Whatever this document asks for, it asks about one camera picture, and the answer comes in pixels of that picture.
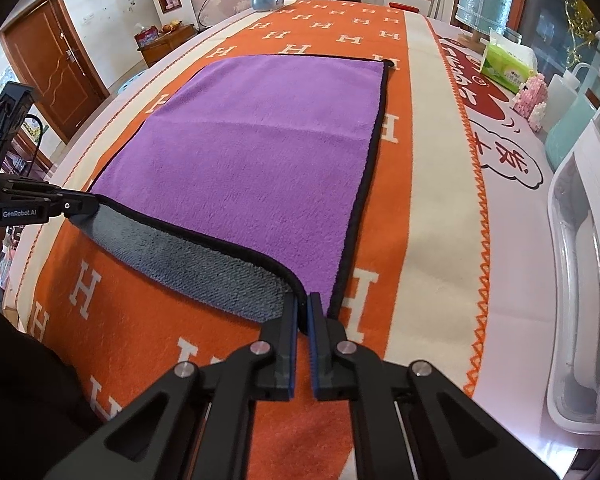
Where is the brown wooden TV cabinet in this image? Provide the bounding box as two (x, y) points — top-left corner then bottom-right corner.
(140, 25), (197, 67)

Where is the teal plastic jug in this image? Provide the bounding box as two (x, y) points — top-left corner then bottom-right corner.
(545, 96), (596, 170)

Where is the white printed tablecloth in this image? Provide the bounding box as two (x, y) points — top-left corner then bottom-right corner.
(2, 0), (581, 480)

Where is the light blue water jug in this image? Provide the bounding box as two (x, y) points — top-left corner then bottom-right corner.
(455, 0), (513, 35)

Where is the purple and grey towel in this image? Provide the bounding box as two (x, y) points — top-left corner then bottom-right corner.
(72, 54), (393, 323)

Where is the pink block flower toy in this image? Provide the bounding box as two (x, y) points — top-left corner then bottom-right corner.
(512, 74), (548, 133)

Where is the brown wooden door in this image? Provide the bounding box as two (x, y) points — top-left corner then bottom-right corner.
(0, 0), (109, 142)

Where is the white countertop dish cabinet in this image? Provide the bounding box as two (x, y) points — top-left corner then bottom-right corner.
(546, 107), (600, 434)

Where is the blue round plastic stool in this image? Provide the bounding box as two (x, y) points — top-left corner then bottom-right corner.
(117, 68), (146, 96)

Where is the white plastic squeeze bottle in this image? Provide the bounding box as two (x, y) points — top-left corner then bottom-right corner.
(541, 63), (592, 133)

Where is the green tissue pack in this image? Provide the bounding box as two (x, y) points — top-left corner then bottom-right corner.
(480, 29), (538, 93)

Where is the orange H-pattern table runner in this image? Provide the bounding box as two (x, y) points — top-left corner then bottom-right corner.
(14, 0), (492, 480)

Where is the red lidded black pot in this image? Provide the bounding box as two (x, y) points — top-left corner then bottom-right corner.
(388, 1), (420, 13)

